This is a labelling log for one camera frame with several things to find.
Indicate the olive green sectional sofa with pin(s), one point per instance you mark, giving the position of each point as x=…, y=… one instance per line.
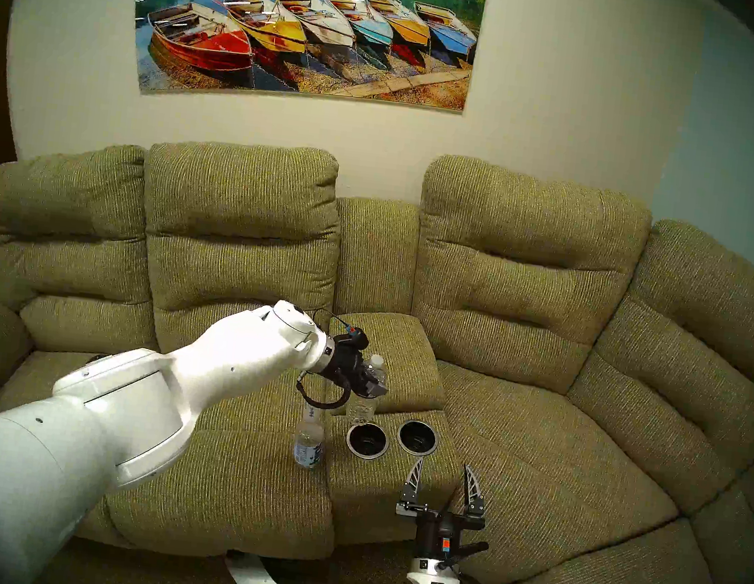
x=552, y=301

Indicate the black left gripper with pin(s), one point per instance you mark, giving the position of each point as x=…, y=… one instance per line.
x=345, y=362

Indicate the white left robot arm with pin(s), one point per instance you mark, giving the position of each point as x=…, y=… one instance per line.
x=26, y=458

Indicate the red-label clear water bottle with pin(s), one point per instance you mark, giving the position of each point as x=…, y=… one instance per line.
x=363, y=413

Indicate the colourful boats wall painting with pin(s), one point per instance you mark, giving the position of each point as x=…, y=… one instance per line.
x=312, y=30

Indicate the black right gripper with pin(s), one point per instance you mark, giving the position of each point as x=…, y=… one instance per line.
x=437, y=531

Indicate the chrome-rimmed black cup holder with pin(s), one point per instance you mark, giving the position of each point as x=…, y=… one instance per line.
x=367, y=441
x=417, y=438

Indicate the blue-label clear water bottle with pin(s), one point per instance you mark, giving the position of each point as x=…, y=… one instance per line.
x=308, y=449

